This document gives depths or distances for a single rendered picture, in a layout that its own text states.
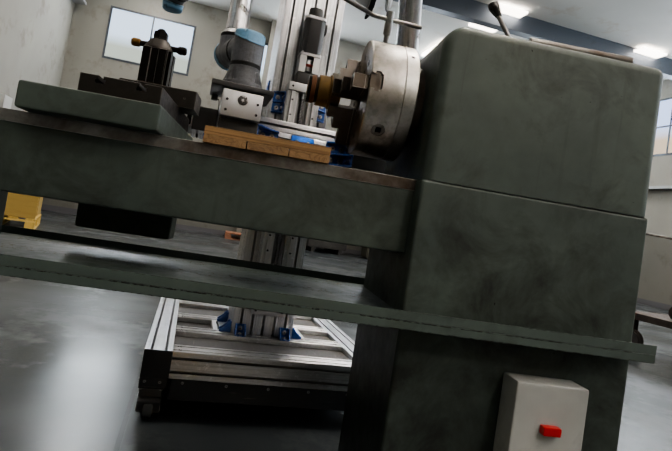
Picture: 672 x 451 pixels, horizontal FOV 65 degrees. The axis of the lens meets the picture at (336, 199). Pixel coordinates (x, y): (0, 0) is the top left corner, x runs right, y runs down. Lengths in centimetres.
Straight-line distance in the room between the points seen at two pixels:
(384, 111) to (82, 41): 1238
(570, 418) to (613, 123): 72
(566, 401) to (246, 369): 102
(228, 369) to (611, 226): 125
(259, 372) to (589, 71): 137
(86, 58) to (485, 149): 1244
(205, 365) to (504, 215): 110
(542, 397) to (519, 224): 40
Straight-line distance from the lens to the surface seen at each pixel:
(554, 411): 139
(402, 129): 136
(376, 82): 134
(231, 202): 126
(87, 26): 1358
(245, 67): 201
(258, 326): 220
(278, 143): 126
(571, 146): 143
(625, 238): 150
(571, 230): 142
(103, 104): 127
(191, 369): 189
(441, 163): 128
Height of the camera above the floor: 73
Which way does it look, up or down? 3 degrees up
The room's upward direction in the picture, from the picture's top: 9 degrees clockwise
